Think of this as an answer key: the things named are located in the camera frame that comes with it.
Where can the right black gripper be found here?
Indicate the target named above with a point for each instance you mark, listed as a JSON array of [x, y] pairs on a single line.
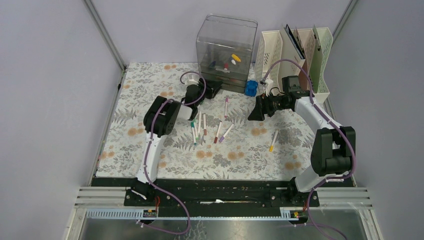
[[258, 113]]

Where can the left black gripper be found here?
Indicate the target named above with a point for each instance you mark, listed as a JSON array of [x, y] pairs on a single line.
[[212, 88]]

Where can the pink cap white marker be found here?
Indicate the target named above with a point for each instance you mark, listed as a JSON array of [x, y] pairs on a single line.
[[226, 107]]

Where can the blue cap small bottle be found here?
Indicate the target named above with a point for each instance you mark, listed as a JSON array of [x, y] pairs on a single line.
[[232, 61]]

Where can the yellow small bottle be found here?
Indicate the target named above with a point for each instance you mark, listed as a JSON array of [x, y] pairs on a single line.
[[236, 58]]

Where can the yellow cap white marker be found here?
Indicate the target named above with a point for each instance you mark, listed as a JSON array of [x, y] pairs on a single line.
[[274, 138]]

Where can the clear acrylic drawer organizer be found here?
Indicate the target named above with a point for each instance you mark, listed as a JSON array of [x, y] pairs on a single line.
[[219, 37]]

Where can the purple cap white marker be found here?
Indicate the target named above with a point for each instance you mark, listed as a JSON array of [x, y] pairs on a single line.
[[226, 133]]

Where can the teal cap white marker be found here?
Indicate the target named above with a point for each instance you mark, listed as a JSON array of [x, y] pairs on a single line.
[[194, 132]]

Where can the rust cap white marker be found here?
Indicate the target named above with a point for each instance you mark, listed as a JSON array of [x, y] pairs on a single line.
[[204, 119]]

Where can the brown cap white marker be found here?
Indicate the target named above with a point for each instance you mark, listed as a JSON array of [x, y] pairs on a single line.
[[217, 132]]

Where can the pink clipboard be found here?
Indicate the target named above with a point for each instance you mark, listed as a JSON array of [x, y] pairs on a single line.
[[306, 40]]

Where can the beige notebook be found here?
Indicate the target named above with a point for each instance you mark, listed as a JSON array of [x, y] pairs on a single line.
[[290, 51]]

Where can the green clipboard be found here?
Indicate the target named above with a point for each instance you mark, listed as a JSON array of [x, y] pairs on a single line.
[[323, 40]]

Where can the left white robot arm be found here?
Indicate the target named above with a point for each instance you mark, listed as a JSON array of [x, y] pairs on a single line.
[[159, 122]]

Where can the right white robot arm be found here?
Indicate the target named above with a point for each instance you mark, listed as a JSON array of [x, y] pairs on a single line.
[[333, 150]]

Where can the blue stapler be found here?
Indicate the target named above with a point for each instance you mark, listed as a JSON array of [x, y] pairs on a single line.
[[251, 88]]

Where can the floral table mat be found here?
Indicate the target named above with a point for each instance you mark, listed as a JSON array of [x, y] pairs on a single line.
[[243, 155]]

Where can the white mesh file rack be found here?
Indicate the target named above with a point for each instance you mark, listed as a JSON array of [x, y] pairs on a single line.
[[268, 59]]

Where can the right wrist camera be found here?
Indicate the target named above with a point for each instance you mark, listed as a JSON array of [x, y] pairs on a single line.
[[266, 84]]

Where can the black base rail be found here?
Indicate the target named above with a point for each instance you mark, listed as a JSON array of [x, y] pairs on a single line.
[[211, 198]]

